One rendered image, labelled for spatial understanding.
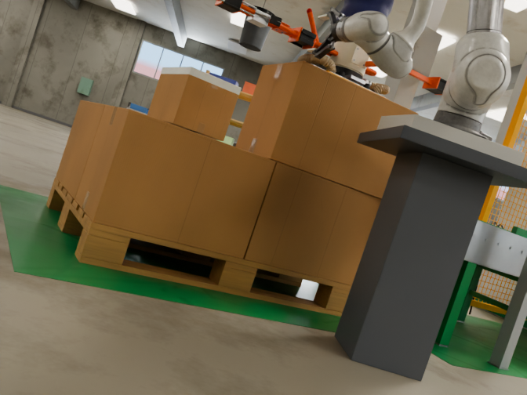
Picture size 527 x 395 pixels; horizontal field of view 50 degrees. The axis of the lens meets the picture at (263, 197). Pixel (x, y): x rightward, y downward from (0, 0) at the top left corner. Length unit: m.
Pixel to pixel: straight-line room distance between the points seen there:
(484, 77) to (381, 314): 0.79
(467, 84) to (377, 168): 0.79
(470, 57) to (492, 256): 1.28
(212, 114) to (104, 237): 2.13
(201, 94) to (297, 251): 1.90
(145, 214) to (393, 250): 0.85
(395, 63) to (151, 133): 0.88
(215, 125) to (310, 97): 1.82
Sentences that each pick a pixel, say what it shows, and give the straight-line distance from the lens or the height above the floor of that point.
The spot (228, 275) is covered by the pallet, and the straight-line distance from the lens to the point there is 2.18.
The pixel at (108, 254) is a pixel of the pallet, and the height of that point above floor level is 0.05.
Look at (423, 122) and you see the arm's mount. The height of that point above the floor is 0.79.
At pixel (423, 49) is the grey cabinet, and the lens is 4.02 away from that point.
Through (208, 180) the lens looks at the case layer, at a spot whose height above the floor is 0.39.
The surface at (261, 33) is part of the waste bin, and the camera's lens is 10.25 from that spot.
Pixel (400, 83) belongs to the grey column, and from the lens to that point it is 3.96.
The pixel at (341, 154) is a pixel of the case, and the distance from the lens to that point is 2.32.
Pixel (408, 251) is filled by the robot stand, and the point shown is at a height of 0.39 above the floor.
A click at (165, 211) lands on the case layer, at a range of 2.02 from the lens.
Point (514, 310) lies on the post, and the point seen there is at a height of 0.26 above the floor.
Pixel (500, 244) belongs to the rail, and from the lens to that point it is 2.83.
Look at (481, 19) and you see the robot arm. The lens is 1.86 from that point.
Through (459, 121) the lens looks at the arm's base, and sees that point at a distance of 1.96.
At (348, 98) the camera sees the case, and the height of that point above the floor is 0.88.
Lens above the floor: 0.47
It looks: 2 degrees down
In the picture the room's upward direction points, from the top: 19 degrees clockwise
